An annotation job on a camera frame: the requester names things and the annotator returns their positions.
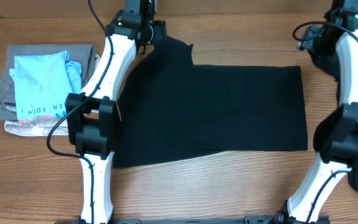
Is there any black t-shirt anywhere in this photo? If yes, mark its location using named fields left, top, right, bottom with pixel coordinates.
left=113, top=37, right=308, bottom=167

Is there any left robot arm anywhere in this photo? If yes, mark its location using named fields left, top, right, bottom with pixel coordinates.
left=65, top=0, right=166, bottom=223

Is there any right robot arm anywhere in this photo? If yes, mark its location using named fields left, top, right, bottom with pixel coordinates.
left=266, top=0, right=358, bottom=223

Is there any black clothes pile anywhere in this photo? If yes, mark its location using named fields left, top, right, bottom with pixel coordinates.
left=313, top=102, right=358, bottom=192

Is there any grey folded garment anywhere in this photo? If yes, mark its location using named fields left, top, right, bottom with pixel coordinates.
left=0, top=44, right=95, bottom=121

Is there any light blue folded shirt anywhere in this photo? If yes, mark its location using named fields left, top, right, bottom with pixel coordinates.
left=9, top=50, right=82, bottom=123

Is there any beige folded garment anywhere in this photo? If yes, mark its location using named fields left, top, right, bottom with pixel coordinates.
left=4, top=54, right=100, bottom=137

